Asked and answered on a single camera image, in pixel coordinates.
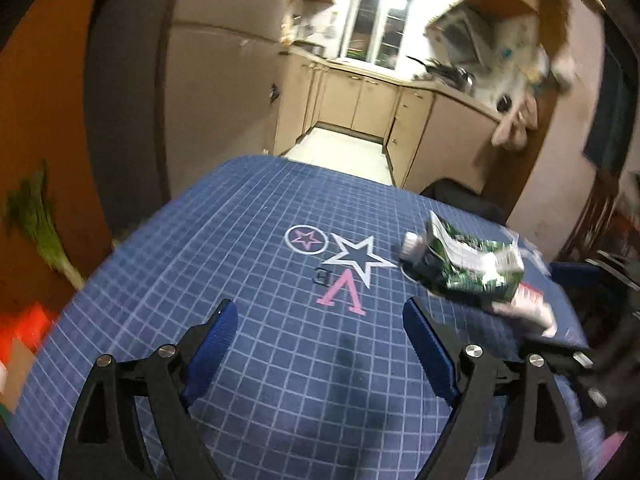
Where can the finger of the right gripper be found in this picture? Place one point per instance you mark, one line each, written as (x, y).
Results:
(605, 373)

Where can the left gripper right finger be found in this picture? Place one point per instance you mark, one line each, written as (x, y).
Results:
(536, 438)

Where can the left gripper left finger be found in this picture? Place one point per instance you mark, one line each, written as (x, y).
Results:
(104, 439)

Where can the white medicine box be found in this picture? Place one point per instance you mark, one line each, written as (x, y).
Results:
(529, 309)

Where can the green snack bag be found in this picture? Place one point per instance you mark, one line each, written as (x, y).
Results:
(450, 260)

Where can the beige kitchen cabinets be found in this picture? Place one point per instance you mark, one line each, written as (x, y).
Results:
(426, 129)

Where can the kitchen window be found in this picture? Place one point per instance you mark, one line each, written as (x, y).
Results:
(374, 32)

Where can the red gift bag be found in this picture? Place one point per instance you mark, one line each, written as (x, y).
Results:
(29, 324)

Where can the dark window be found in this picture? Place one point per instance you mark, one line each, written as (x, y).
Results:
(613, 123)

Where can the black bag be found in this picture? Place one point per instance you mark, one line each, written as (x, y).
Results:
(460, 196)

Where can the blue grid tablecloth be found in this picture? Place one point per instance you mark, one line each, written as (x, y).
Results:
(320, 381)

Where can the green leafy vegetable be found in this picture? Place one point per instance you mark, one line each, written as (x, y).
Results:
(29, 211)

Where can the range hood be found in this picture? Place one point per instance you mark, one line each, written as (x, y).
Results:
(461, 37)

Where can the orange wooden cabinet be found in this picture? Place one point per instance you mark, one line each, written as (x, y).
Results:
(43, 123)

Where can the silver refrigerator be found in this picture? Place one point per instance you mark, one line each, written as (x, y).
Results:
(174, 88)

